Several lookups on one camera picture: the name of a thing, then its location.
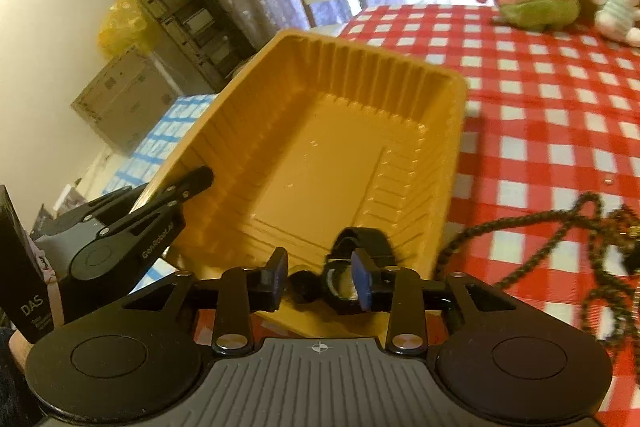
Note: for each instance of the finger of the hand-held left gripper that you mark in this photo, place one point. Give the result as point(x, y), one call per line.
point(170, 209)
point(90, 213)

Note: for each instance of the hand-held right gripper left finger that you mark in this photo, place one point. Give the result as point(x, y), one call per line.
point(277, 278)

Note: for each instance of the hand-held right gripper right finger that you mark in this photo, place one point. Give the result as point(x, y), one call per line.
point(361, 283)

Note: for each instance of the black wrist watch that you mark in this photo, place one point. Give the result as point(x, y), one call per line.
point(370, 241)

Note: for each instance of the yellow plastic tray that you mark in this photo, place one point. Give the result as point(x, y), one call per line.
point(310, 157)

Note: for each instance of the blue checkered cloth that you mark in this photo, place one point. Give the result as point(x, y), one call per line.
point(170, 122)

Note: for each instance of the cardboard box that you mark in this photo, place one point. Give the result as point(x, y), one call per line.
point(120, 97)

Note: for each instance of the yellow plastic bag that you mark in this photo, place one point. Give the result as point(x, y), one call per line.
point(125, 27)

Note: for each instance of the dark folding rack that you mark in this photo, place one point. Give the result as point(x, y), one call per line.
point(175, 7)

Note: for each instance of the red checkered tablecloth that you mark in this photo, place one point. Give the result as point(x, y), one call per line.
point(525, 132)

